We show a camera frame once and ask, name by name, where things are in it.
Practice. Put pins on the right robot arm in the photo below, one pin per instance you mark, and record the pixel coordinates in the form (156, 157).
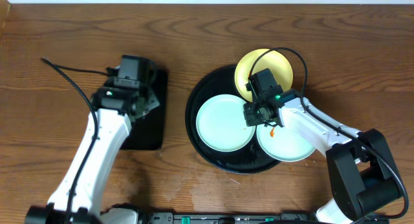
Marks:
(364, 178)

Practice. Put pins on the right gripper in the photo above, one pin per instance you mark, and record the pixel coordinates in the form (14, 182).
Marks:
(250, 120)

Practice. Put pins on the black rectangular tray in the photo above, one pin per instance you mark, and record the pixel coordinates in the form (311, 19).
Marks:
(148, 127)

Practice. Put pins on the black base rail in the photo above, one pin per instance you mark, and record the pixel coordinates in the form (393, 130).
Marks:
(226, 218)

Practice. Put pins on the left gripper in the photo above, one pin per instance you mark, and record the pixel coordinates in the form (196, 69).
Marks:
(150, 103)

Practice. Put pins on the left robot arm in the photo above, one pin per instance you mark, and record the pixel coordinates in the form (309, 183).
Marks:
(78, 198)

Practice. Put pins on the yellow plate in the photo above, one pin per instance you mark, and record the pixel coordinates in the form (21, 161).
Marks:
(275, 61)

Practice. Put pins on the round black tray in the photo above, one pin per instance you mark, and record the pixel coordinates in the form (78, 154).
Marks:
(250, 159)

